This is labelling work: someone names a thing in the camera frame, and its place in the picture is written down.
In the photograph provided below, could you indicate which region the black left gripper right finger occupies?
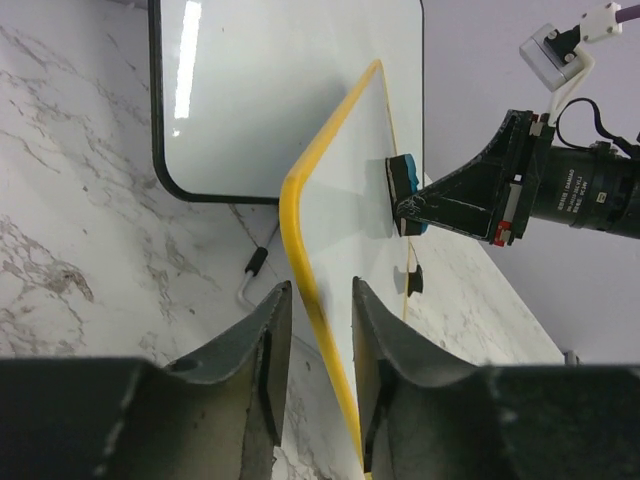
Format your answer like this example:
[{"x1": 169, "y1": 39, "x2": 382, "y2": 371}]
[{"x1": 352, "y1": 279, "x2": 639, "y2": 479}]

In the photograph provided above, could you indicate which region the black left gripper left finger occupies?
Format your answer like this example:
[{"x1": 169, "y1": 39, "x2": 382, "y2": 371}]
[{"x1": 1, "y1": 282, "x2": 292, "y2": 479}]

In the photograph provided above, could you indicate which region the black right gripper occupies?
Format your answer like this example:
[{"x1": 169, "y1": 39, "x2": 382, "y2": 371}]
[{"x1": 392, "y1": 109, "x2": 553, "y2": 246}]

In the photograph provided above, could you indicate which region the blue bone-shaped eraser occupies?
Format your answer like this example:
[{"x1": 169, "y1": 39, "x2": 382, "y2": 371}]
[{"x1": 385, "y1": 154, "x2": 427, "y2": 237}]

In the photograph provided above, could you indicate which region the yellow-framed small whiteboard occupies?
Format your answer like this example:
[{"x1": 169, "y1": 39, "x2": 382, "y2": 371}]
[{"x1": 279, "y1": 60, "x2": 411, "y2": 456}]

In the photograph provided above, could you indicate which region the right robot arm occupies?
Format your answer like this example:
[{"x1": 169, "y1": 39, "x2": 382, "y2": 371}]
[{"x1": 385, "y1": 110, "x2": 639, "y2": 247}]

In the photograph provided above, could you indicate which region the black whiteboard foot clip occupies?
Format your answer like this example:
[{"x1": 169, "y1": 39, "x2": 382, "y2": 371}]
[{"x1": 393, "y1": 264, "x2": 424, "y2": 297}]

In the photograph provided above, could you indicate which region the black-framed large whiteboard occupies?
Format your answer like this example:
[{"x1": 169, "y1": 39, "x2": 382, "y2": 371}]
[{"x1": 147, "y1": 1, "x2": 426, "y2": 204}]

